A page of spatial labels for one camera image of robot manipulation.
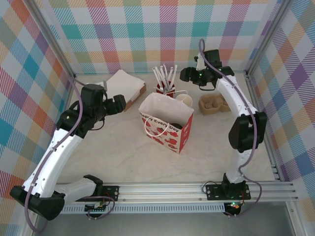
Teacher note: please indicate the brown pulp cup carrier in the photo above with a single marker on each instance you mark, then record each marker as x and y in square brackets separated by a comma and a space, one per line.
[214, 102]

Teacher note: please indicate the stack of pulp cup carriers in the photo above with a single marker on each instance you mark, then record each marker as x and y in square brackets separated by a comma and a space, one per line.
[211, 111]

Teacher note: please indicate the black plastic cup lid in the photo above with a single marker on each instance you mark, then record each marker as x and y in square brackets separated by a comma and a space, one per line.
[176, 126]

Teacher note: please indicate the white gift bag red flowers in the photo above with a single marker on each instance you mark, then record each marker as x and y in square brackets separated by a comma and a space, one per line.
[172, 145]

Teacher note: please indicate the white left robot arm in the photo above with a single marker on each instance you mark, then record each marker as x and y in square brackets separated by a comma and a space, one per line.
[49, 159]

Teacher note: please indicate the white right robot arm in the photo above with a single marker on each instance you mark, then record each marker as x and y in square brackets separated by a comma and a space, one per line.
[236, 98]

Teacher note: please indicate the paper cup white inside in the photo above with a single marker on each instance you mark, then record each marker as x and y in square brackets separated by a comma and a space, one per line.
[184, 99]

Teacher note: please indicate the brown cardboard napkin tray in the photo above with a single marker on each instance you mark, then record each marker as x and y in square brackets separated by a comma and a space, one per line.
[134, 100]

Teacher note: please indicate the stack of white napkins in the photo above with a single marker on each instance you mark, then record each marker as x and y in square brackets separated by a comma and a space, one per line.
[123, 82]

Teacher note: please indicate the red straw holder cup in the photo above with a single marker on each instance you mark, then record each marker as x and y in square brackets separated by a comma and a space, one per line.
[158, 89]

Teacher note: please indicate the small controller circuit board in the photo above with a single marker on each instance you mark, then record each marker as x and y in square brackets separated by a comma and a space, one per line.
[233, 205]
[96, 209]

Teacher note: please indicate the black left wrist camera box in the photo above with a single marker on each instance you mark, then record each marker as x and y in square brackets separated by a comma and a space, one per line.
[92, 94]

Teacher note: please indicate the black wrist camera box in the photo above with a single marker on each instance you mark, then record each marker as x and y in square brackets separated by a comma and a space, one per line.
[92, 94]
[212, 58]

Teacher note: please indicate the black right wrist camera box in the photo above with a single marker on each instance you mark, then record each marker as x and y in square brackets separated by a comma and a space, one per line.
[212, 58]

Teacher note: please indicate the aluminium side rail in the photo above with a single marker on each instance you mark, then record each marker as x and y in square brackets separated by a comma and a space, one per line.
[269, 152]
[68, 93]

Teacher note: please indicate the aluminium frame post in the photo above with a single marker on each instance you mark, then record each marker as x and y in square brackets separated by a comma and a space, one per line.
[267, 37]
[52, 37]

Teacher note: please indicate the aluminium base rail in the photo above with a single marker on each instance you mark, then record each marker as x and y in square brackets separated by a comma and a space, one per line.
[160, 190]

